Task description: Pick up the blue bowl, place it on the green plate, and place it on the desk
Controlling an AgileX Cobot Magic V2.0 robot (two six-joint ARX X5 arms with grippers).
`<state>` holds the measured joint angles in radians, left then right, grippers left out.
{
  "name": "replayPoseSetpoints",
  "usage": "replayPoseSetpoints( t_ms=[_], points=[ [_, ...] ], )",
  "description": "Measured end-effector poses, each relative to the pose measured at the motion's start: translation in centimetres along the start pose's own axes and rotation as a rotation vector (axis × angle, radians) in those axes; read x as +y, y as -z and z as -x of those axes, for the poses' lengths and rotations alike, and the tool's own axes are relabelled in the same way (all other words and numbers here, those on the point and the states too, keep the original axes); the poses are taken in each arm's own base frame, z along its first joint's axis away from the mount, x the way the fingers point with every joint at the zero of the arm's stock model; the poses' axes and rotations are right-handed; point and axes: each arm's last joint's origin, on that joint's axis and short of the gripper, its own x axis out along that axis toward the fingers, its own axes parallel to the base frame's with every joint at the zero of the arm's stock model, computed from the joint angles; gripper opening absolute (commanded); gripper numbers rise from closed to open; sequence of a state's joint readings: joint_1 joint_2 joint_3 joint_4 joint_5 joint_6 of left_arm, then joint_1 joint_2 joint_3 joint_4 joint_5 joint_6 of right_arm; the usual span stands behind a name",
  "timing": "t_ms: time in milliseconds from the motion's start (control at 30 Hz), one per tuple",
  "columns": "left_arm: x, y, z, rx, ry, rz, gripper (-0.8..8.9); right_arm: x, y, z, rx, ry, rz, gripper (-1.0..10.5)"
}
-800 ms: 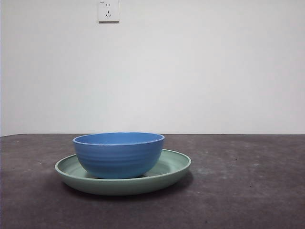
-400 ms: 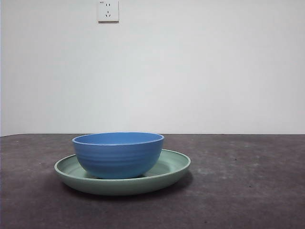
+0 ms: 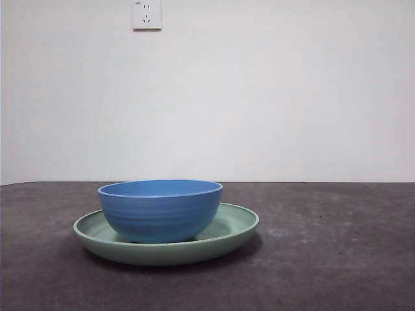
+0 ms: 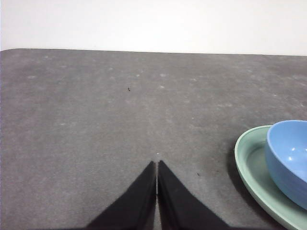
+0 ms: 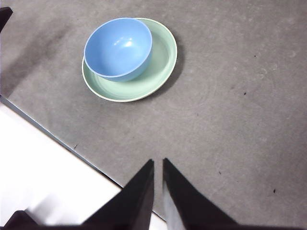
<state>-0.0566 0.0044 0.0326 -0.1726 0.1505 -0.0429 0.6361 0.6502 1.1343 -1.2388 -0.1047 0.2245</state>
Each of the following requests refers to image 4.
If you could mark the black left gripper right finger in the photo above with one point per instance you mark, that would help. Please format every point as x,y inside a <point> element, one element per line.
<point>180,208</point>

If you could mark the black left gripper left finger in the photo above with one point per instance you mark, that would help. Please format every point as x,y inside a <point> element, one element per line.
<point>134,208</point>

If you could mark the green round plate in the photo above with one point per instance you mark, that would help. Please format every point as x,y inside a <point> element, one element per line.
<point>251,163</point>

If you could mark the blue bowl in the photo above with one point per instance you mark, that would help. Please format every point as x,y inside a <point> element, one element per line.
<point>287,172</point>

